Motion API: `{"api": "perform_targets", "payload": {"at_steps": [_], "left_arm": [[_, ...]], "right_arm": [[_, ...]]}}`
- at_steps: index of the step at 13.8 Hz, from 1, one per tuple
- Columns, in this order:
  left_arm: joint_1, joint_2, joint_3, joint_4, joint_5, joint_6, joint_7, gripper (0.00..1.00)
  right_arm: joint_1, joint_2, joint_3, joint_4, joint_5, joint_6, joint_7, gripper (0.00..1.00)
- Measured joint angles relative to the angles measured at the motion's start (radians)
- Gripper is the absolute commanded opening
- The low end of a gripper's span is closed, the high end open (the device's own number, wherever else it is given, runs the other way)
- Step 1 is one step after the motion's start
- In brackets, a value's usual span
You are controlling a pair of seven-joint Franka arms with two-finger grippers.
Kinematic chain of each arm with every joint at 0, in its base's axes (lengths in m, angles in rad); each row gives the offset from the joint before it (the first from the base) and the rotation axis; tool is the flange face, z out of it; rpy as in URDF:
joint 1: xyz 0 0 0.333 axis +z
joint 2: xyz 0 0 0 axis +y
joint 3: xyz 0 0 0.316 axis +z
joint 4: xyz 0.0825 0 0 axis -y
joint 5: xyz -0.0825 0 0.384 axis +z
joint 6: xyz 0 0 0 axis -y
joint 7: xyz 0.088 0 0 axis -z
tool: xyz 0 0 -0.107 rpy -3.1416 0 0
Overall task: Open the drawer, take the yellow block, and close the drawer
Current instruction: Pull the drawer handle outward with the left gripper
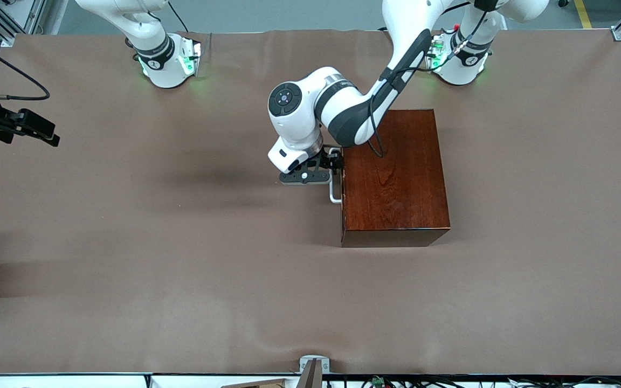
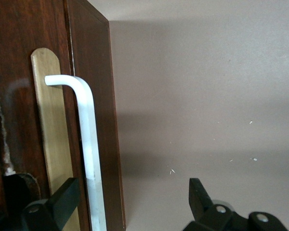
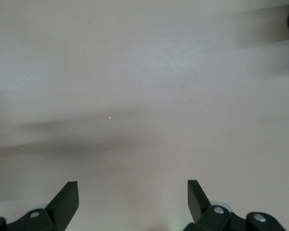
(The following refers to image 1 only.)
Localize wooden drawer with white handle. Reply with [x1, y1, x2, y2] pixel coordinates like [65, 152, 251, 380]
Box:
[329, 147, 344, 204]

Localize dark red wooden cabinet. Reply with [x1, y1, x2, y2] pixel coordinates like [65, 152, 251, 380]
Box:
[340, 109, 451, 248]

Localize brown table mat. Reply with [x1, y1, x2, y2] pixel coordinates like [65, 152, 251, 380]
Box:
[0, 28, 621, 376]

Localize light wooden plank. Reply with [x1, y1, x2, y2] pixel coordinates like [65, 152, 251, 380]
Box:
[220, 378, 289, 388]

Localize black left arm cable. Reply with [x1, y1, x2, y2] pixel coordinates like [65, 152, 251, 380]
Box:
[369, 8, 492, 158]

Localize aluminium frame rails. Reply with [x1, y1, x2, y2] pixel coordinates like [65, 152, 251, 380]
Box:
[0, 0, 47, 48]

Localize black right base cable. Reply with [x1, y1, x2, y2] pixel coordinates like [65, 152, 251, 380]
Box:
[168, 0, 190, 34]

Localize grey metal bracket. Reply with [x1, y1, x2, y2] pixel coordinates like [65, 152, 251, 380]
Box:
[299, 355, 330, 373]

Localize grey camera mount beam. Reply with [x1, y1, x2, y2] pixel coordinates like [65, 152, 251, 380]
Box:
[295, 358, 323, 388]

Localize black cable bundle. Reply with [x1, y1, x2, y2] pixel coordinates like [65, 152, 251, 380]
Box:
[324, 375, 621, 388]

